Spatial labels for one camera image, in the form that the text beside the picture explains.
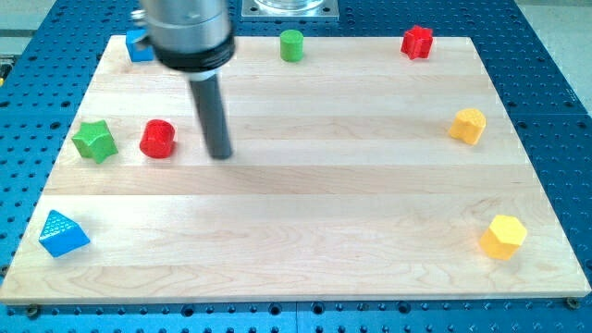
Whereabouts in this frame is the wooden board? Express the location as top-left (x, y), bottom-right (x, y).
top-left (1, 36), bottom-right (590, 304)

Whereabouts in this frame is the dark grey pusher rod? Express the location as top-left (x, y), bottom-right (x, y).
top-left (189, 74), bottom-right (233, 160)

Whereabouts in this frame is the green cylinder block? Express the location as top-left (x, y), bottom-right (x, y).
top-left (279, 30), bottom-right (304, 62)

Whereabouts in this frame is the red cylinder block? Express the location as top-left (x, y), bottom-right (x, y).
top-left (139, 119), bottom-right (175, 158)

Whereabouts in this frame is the red star block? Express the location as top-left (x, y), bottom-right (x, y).
top-left (401, 25), bottom-right (433, 59)

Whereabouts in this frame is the blue cube block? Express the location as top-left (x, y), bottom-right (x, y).
top-left (125, 29), bottom-right (154, 62)

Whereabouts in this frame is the green star block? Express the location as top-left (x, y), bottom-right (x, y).
top-left (71, 120), bottom-right (118, 164)

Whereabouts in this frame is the yellow hexagon block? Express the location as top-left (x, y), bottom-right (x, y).
top-left (478, 215), bottom-right (528, 261)

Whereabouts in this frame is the blue triangle block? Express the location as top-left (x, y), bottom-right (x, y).
top-left (38, 210), bottom-right (91, 257)

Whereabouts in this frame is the board clamp screw left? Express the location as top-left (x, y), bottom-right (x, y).
top-left (23, 304), bottom-right (41, 319)

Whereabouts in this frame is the board clamp screw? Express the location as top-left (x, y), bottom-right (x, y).
top-left (23, 304), bottom-right (41, 319)
top-left (564, 298), bottom-right (581, 310)

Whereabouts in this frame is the board clamp screw right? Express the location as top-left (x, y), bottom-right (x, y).
top-left (564, 298), bottom-right (581, 310)

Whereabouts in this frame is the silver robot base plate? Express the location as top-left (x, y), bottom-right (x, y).
top-left (240, 0), bottom-right (339, 19)

